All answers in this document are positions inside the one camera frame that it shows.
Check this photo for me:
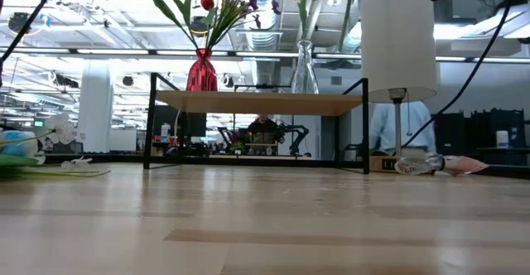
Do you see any clear glass vase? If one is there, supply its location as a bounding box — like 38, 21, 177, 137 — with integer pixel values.
291, 39, 320, 95

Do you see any red artificial tulip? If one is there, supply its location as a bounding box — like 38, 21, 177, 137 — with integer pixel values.
200, 0, 220, 51

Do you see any red glass vase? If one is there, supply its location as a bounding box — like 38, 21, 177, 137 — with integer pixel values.
185, 48, 219, 93

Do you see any white blossom spray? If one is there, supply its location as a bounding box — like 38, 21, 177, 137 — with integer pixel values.
24, 112, 95, 173

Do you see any blue artificial flower green stem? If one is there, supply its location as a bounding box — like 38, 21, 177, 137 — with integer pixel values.
0, 129, 112, 181

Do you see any white shade table lamp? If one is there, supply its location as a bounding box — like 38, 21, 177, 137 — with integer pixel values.
359, 0, 440, 173

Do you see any person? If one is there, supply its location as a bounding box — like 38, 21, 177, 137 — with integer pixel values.
247, 113, 281, 146
369, 100, 437, 157

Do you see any black storage crate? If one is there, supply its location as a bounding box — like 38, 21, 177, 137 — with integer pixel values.
432, 111, 469, 157
470, 108, 527, 150

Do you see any black monitor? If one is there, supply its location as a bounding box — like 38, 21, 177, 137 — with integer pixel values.
152, 104, 207, 139

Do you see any white building column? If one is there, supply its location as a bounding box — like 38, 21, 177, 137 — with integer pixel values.
76, 59, 114, 154

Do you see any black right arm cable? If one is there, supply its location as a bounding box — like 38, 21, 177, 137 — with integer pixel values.
401, 0, 521, 150

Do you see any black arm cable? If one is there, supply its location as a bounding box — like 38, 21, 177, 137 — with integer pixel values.
0, 0, 62, 65
401, 0, 521, 150

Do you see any silver ventilation duct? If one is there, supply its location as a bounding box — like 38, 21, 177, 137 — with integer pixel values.
243, 0, 285, 51

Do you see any wooden shelf black frame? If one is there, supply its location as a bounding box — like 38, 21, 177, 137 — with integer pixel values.
142, 71, 371, 176

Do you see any black aluminium cross rail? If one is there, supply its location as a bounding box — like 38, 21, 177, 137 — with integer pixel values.
39, 152, 530, 181

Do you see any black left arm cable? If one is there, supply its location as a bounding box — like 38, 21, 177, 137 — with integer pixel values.
0, 0, 62, 65

